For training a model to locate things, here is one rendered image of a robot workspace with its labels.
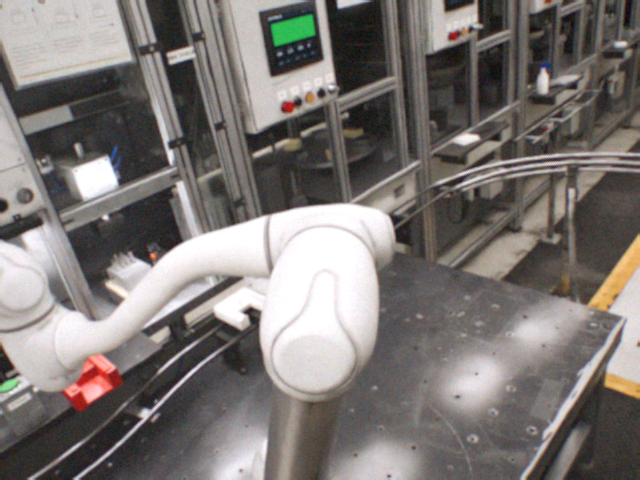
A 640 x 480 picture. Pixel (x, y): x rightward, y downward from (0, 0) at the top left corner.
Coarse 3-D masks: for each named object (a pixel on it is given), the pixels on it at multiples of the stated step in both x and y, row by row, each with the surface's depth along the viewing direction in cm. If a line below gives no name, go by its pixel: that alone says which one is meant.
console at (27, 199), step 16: (0, 112) 118; (0, 128) 119; (0, 144) 119; (16, 144) 122; (0, 160) 120; (16, 160) 122; (0, 176) 121; (16, 176) 123; (32, 176) 126; (0, 192) 122; (16, 192) 124; (32, 192) 126; (0, 208) 121; (16, 208) 125; (32, 208) 127; (0, 224) 123
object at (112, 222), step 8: (104, 216) 163; (112, 216) 164; (120, 216) 165; (96, 224) 161; (104, 224) 161; (112, 224) 163; (120, 224) 165; (96, 232) 163; (104, 232) 162; (112, 232) 164
